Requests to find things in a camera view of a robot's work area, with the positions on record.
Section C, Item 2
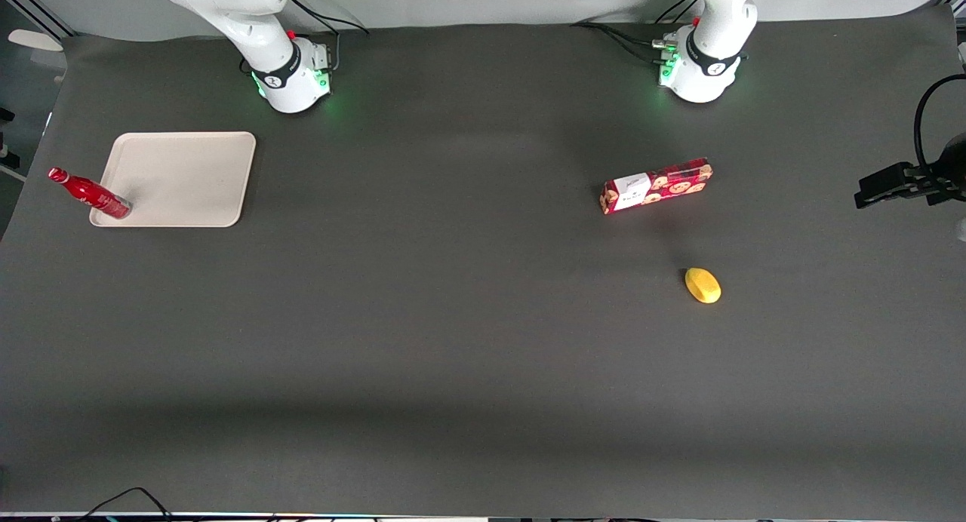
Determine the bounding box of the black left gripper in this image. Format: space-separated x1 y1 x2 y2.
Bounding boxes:
854 161 966 209

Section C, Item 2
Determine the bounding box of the red coke bottle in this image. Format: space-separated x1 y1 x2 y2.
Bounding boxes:
48 167 134 221

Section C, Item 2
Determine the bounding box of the beige plastic tray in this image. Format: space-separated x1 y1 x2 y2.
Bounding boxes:
89 131 257 229

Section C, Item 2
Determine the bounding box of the yellow lemon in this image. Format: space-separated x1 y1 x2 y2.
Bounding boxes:
685 267 722 305

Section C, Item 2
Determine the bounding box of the red tartan cookie box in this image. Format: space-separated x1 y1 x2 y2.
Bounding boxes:
599 157 714 216

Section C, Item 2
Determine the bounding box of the dark grey table cover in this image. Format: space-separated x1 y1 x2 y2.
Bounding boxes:
0 5 966 520

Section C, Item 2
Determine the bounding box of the white flat object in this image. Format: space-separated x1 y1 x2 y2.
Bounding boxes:
8 29 66 54

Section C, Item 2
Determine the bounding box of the black looped camera cable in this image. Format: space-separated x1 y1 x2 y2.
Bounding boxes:
914 74 966 170

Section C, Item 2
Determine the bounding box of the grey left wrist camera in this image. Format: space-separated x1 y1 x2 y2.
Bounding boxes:
938 132 966 179

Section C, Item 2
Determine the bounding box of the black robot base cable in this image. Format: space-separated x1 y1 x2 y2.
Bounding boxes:
287 0 371 72
653 0 699 26
569 22 669 63

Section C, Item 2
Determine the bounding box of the black cable at table edge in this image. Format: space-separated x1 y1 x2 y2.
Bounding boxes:
75 487 178 522

